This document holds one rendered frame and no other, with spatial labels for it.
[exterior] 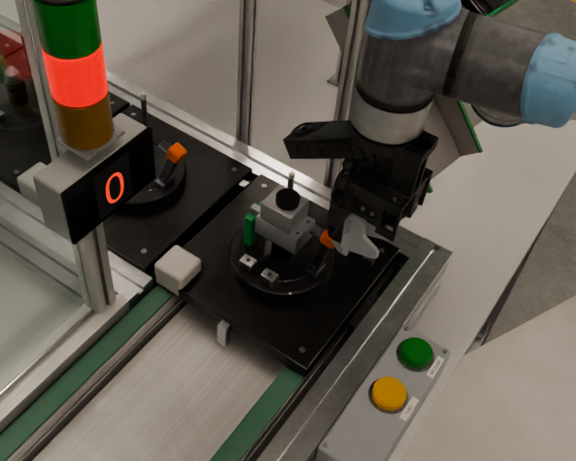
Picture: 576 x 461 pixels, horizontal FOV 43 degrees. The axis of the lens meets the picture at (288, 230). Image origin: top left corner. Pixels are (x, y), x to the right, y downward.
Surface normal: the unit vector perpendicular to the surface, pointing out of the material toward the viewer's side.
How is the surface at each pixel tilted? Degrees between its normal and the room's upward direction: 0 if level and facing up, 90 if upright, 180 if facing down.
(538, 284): 0
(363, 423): 0
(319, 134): 32
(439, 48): 59
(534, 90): 72
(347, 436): 0
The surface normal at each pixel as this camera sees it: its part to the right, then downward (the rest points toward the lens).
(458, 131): -0.69, 0.51
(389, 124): -0.10, 0.74
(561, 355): 0.07, -0.66
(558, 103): -0.32, 0.58
